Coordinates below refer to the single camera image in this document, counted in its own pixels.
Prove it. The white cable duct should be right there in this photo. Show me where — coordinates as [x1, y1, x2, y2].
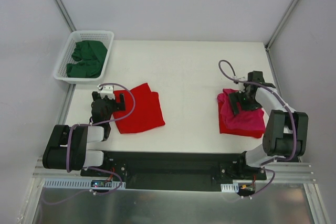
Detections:
[220, 183, 239, 193]
[44, 178, 126, 190]

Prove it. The white plastic basket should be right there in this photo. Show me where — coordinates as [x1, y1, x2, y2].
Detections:
[53, 30, 114, 84]

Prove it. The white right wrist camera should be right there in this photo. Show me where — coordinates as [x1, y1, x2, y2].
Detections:
[233, 76, 246, 84]

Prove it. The aluminium front rail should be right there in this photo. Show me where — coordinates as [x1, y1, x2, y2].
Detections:
[33, 143, 315, 184]

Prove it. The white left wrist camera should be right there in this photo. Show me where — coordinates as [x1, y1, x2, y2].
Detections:
[97, 84, 114, 99]

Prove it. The red t shirt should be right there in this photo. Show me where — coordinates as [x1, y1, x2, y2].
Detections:
[217, 101, 264, 138]
[113, 83, 165, 134]

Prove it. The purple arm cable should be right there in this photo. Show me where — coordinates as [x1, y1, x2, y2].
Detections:
[41, 83, 137, 205]
[218, 60, 299, 204]

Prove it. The green t shirt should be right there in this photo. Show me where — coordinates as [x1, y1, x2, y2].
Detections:
[66, 40, 108, 78]

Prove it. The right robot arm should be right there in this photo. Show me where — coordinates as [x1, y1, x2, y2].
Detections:
[226, 71, 309, 179]

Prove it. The right white cable duct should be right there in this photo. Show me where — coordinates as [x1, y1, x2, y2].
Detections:
[220, 183, 239, 193]

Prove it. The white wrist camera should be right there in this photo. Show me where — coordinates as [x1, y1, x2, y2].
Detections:
[97, 84, 114, 99]
[233, 76, 246, 84]

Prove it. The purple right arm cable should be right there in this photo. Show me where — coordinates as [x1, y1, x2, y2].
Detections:
[218, 60, 299, 204]

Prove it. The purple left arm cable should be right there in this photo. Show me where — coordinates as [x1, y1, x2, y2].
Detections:
[41, 83, 137, 205]

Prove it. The left white cable duct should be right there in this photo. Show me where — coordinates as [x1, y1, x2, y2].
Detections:
[44, 178, 126, 190]

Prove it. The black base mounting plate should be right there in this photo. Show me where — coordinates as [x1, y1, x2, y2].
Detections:
[80, 151, 266, 191]

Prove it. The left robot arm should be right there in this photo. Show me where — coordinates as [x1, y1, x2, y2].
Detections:
[42, 91, 125, 176]

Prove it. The pink t shirt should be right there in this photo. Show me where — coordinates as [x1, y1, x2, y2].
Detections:
[217, 89, 266, 132]

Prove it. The right aluminium frame post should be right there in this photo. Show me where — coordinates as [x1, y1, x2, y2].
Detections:
[265, 0, 301, 52]

